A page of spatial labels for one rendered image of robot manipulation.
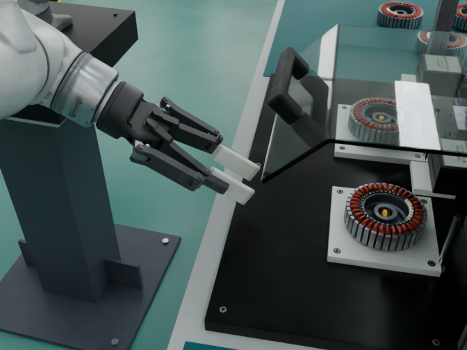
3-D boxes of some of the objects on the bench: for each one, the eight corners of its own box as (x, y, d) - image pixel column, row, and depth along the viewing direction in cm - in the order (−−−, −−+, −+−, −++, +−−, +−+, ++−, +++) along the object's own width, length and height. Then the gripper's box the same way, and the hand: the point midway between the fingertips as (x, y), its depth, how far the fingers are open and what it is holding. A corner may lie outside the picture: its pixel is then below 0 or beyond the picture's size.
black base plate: (204, 330, 68) (203, 319, 67) (270, 82, 117) (271, 72, 116) (605, 394, 62) (614, 384, 60) (498, 103, 110) (502, 93, 109)
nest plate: (333, 156, 93) (335, 151, 92) (337, 110, 104) (338, 105, 103) (424, 167, 91) (425, 160, 90) (417, 118, 102) (418, 112, 101)
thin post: (433, 272, 73) (452, 219, 66) (431, 263, 74) (450, 210, 68) (445, 274, 73) (465, 221, 66) (443, 265, 74) (463, 212, 67)
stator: (342, 248, 75) (345, 228, 72) (343, 194, 83) (347, 176, 81) (426, 258, 73) (432, 239, 71) (418, 203, 82) (424, 185, 79)
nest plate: (326, 262, 74) (327, 255, 74) (331, 191, 86) (332, 185, 85) (439, 277, 72) (442, 271, 71) (429, 203, 84) (431, 196, 83)
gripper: (119, 89, 83) (249, 164, 87) (71, 158, 69) (228, 243, 74) (137, 52, 78) (274, 134, 83) (90, 119, 64) (256, 212, 69)
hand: (233, 174), depth 78 cm, fingers open, 5 cm apart
